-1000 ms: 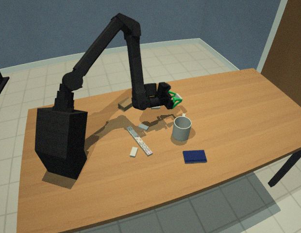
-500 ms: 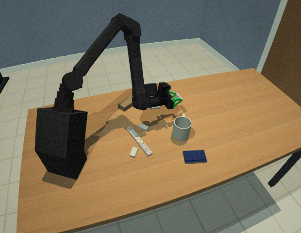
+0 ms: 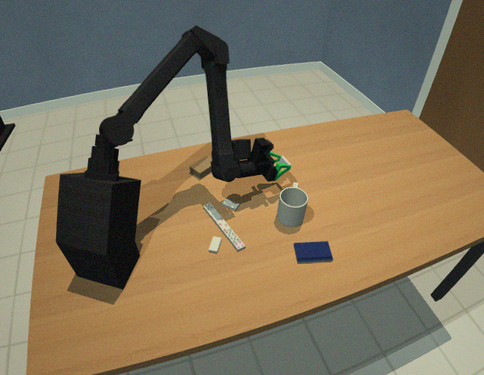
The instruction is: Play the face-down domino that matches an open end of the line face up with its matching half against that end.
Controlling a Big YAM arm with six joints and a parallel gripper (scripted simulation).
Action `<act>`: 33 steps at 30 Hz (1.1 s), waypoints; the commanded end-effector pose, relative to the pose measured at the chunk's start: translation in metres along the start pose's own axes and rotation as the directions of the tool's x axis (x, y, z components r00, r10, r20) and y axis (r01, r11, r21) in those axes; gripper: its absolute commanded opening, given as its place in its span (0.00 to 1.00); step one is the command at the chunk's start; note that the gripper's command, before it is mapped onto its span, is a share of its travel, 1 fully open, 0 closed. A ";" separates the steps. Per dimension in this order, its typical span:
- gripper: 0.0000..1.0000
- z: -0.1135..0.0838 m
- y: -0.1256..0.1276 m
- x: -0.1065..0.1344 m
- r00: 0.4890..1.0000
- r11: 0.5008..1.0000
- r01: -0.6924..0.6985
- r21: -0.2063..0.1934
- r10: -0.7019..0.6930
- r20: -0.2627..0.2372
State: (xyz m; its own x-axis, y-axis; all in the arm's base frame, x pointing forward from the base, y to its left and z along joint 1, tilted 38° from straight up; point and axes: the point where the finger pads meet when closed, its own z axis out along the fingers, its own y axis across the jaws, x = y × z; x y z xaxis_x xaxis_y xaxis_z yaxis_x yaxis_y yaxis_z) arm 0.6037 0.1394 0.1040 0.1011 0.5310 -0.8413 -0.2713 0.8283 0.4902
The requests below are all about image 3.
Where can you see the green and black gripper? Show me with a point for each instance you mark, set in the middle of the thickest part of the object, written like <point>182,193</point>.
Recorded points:
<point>274,171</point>

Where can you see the white domino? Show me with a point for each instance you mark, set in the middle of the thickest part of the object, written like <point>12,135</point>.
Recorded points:
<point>236,242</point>
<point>214,246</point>
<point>225,228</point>
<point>218,219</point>
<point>210,209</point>

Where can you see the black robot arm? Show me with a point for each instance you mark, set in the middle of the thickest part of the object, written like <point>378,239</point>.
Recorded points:
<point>226,161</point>

